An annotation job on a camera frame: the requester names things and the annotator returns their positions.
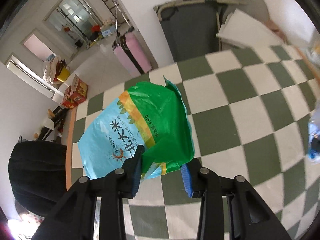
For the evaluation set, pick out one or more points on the black covered chair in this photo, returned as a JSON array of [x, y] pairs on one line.
[[37, 174]]

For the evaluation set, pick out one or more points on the green white checkered tablecloth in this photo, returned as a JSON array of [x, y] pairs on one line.
[[249, 111]]

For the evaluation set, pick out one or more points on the dark folded cot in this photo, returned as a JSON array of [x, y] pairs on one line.
[[190, 27]]

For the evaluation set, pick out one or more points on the orange red gift boxes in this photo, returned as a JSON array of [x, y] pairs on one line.
[[75, 94]]

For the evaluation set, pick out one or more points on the blue plastic wrapper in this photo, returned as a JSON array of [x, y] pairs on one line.
[[313, 138]]

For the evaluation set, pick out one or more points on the white foam board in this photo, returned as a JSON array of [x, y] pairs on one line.
[[244, 31]]

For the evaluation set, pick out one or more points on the yellow bucket with clothes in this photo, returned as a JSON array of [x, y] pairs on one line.
[[56, 70]]

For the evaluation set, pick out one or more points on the pink suitcase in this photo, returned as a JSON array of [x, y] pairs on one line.
[[130, 54]]

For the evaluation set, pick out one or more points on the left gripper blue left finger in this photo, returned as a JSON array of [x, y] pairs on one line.
[[130, 180]]

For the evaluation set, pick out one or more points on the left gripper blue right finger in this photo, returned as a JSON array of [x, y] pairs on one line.
[[190, 175]]

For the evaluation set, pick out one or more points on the blue green rice bag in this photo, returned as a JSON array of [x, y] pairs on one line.
[[146, 114]]

